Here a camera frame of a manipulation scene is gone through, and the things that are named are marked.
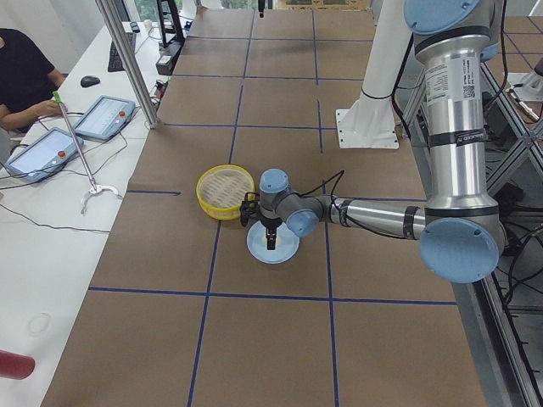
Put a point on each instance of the black computer mouse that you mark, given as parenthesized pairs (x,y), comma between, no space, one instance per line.
(89,80)

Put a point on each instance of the teach pendant tablet near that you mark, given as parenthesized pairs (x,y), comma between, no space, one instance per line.
(44,157)

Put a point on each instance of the person in black shirt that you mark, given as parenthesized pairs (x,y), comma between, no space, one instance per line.
(28,80)

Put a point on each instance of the yellow round steamer basket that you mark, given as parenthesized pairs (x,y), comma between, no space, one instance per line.
(221,190)

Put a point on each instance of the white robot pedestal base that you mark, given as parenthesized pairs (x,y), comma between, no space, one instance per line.
(370,121)

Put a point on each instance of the metal reacher grabber stick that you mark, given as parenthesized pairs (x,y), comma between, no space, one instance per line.
(95,188)

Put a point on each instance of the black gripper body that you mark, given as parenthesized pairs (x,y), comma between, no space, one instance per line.
(270,222)

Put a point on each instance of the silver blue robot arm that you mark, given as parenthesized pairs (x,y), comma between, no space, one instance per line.
(459,231)

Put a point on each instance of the silver aluminium frame post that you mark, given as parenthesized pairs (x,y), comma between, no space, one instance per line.
(116,30)

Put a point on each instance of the black device box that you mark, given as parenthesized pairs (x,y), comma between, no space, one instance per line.
(168,57)

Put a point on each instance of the red cylinder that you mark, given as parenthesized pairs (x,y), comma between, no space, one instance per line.
(15,366)

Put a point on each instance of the teach pendant tablet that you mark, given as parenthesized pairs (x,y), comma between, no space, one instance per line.
(44,157)
(105,118)

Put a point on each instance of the teach pendant tablet far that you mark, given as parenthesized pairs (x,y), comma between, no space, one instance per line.
(105,118)

